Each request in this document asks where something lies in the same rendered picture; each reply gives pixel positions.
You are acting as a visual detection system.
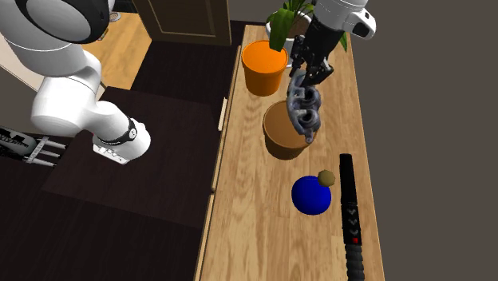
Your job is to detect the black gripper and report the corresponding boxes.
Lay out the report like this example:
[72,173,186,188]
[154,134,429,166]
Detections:
[289,16,346,89]

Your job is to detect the grey metallic knotted figure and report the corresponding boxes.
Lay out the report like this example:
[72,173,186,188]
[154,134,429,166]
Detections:
[286,69,323,144]

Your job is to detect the orange pot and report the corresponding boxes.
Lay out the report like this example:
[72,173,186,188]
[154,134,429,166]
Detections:
[241,39,290,97]

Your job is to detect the green plant in white pot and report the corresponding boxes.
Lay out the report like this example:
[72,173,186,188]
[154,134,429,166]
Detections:
[265,0,349,69]

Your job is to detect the brown pot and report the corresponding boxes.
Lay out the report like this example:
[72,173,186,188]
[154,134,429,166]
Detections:
[262,100,319,161]

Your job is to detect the brown wooden door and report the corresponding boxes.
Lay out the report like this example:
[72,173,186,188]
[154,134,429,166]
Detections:
[131,0,233,47]

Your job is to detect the blue round bottle brown stopper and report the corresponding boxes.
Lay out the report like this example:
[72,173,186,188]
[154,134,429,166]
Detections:
[290,169,337,216]

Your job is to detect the black remote control red button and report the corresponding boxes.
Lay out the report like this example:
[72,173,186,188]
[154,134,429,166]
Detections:
[338,152,366,281]

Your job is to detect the light wooden chest of drawers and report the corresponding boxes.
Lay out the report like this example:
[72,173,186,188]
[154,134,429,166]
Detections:
[193,24,386,281]

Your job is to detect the black white object grey prongs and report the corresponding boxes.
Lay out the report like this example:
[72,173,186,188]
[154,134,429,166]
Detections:
[0,125,68,168]

